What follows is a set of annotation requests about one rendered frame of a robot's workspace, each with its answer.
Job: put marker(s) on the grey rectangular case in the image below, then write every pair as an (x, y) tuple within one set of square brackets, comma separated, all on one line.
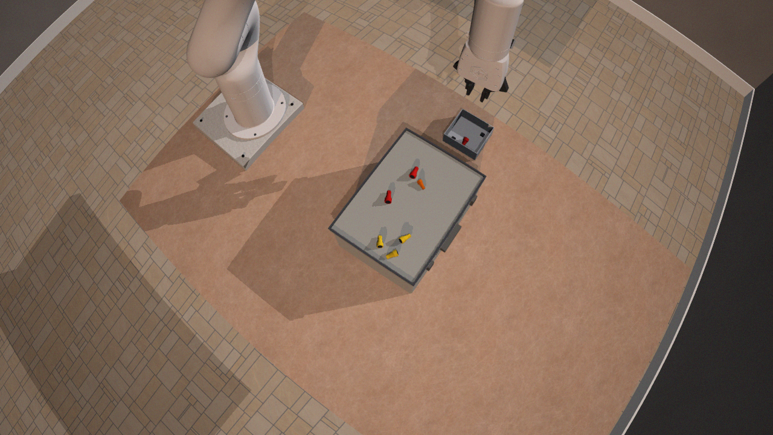
[(429, 215)]

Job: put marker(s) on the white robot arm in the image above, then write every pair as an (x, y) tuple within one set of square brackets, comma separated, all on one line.
[(215, 50)]

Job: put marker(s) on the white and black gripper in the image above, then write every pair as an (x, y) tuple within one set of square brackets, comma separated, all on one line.
[(490, 74)]

